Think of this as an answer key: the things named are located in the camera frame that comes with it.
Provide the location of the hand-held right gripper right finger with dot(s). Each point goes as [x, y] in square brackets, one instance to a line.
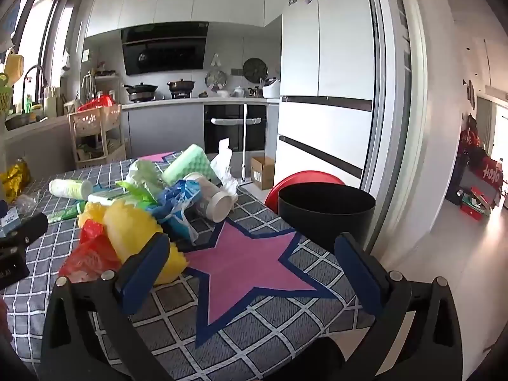
[357, 274]

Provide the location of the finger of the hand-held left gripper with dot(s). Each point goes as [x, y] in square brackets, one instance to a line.
[29, 226]

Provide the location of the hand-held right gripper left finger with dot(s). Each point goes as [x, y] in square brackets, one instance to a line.
[147, 268]

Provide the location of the clear plastic wrap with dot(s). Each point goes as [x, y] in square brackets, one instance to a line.
[26, 204]

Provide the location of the blue and white box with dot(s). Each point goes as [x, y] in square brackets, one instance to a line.
[8, 219]

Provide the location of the red plastic bag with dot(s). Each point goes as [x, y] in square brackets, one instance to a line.
[91, 254]

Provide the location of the black round bin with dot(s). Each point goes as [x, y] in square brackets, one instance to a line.
[325, 222]

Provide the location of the blue plastic bag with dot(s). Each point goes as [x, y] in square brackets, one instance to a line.
[174, 202]

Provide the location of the green and white carton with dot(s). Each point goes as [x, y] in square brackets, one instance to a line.
[119, 196]

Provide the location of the white cylindrical bottle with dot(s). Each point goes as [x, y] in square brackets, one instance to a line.
[212, 203]

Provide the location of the pale green plastic bag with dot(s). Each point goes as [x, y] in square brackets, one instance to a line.
[143, 171]

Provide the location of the gold foil bag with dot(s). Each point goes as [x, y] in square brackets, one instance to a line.
[16, 176]

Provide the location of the grey checked star tablecloth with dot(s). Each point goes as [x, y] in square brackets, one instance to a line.
[246, 258]

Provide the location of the red plastic stool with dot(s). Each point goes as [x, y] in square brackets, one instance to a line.
[293, 182]

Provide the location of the green dish soap bottle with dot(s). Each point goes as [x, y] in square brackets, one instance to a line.
[28, 105]

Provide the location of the cream storage cart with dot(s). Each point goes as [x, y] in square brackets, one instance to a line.
[93, 123]

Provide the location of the green mesh holder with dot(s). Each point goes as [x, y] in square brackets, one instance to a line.
[4, 99]

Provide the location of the grey lower cabinets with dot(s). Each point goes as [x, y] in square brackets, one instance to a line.
[162, 131]

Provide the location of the cardboard box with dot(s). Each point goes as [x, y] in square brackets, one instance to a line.
[262, 172]

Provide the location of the red plastic basket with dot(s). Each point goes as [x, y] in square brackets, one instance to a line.
[97, 103]

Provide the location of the black kitchen faucet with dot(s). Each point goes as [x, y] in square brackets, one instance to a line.
[36, 71]

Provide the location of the black built-in oven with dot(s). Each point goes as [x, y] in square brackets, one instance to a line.
[226, 131]

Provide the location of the white pole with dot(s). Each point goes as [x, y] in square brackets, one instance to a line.
[244, 143]

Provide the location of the yellow hanging cloth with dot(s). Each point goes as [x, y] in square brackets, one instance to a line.
[14, 67]

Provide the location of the red printed bag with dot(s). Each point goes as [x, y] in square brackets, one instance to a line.
[487, 172]

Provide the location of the black wok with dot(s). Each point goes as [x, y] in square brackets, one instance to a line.
[139, 89]

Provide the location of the dark cooking pot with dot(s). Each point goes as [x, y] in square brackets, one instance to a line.
[180, 86]

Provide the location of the white kettle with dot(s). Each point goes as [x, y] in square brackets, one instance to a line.
[239, 92]

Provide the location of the round silver steamer rack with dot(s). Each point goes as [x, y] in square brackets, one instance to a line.
[216, 79]

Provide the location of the white rice cooker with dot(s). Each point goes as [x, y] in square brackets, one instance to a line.
[272, 89]

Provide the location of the black range hood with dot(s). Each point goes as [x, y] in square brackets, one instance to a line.
[166, 51]

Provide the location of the round dark tray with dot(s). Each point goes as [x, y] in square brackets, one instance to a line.
[255, 69]

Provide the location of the white refrigerator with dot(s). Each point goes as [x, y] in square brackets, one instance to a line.
[329, 47]

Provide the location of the white upper cabinets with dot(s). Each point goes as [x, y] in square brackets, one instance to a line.
[174, 4]

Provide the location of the sliding door frame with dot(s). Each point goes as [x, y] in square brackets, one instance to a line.
[401, 107]

